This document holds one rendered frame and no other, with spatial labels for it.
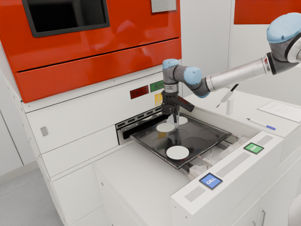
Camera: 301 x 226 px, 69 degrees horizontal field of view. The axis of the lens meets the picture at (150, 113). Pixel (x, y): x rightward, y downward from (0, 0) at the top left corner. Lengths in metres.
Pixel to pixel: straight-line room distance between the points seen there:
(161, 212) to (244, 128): 0.56
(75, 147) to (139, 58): 0.51
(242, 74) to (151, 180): 0.60
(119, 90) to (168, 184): 0.50
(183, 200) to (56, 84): 0.62
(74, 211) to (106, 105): 0.58
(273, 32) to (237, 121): 0.45
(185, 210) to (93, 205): 0.73
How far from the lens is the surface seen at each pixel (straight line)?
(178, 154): 1.00
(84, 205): 1.31
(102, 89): 1.06
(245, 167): 0.86
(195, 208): 0.71
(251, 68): 1.02
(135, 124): 1.20
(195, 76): 0.96
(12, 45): 0.88
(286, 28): 0.89
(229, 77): 1.04
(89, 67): 0.96
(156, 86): 1.23
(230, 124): 1.18
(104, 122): 1.11
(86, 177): 1.21
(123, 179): 1.03
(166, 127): 1.21
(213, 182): 0.78
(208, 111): 1.24
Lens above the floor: 1.50
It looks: 26 degrees down
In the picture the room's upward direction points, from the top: 6 degrees counter-clockwise
